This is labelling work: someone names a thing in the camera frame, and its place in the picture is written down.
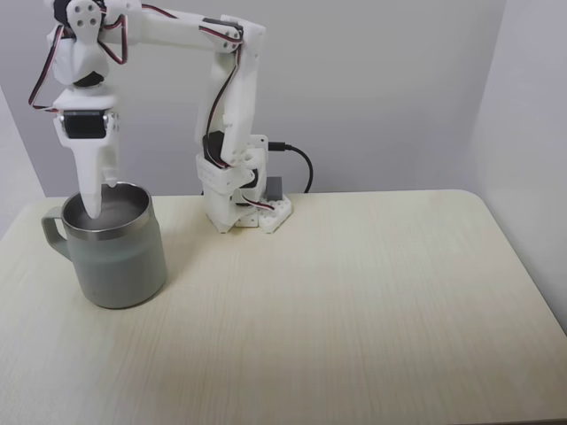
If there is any green mug steel interior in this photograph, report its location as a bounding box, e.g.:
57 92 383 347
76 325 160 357
40 180 169 310

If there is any red black gripper servo cable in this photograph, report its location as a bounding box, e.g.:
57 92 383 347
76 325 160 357
27 24 63 114

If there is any red black base servo cable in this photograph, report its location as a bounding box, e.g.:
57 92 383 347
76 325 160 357
237 194 276 213

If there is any black USB power cable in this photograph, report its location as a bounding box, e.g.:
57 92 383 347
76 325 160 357
268 141 315 195

